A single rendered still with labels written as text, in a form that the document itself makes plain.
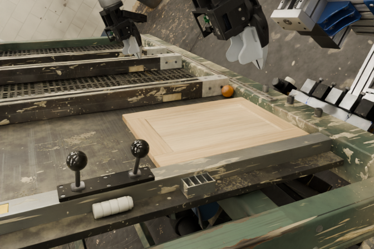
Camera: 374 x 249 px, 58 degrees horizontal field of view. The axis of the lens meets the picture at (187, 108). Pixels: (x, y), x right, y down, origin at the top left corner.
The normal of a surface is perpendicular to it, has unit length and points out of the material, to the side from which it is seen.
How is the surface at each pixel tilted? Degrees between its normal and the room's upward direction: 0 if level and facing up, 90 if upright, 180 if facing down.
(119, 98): 90
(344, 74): 0
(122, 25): 101
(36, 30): 90
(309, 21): 90
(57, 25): 90
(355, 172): 35
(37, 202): 55
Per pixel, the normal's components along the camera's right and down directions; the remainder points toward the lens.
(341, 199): 0.02, -0.93
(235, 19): 0.47, 0.25
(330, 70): -0.74, -0.42
